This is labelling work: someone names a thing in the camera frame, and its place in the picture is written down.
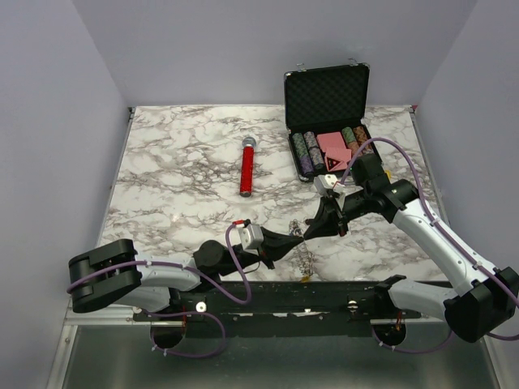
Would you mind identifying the pink card with black triangle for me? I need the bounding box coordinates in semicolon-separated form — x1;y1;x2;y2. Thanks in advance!
324;147;352;172

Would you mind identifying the black front mounting rail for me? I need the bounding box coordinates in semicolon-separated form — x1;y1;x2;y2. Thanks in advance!
133;281;422;339

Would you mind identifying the pink playing card deck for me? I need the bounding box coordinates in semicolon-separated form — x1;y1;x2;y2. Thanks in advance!
316;131;346;152

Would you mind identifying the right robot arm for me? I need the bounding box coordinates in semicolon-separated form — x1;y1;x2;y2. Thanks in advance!
304;155;518;343

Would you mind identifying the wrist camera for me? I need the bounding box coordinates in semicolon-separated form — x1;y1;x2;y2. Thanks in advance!
238;224;264;250
313;174;346;199

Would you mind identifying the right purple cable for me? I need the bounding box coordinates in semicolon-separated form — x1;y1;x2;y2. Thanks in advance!
340;137;519;353

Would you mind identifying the red glitter microphone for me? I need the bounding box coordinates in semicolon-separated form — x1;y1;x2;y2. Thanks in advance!
239;136;256;197

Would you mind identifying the brown poker chip stack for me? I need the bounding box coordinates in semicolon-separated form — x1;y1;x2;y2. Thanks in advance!
353;126;373;155

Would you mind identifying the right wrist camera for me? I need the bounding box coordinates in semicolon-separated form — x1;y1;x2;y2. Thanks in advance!
313;174;346;199

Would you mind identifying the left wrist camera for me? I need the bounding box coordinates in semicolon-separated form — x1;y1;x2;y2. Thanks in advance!
238;224;264;250

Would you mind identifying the black poker chip case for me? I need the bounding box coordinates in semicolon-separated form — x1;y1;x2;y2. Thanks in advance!
284;62;371;183

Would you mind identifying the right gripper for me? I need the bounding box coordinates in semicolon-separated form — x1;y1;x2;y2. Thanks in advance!
302;187;371;239

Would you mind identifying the round metal keyring disc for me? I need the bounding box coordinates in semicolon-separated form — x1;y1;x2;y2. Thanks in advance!
289;220;315;282

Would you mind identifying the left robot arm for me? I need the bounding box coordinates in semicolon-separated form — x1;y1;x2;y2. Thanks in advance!
66;220;304;320

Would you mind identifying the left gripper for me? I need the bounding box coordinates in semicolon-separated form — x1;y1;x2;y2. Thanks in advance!
219;227;303;278

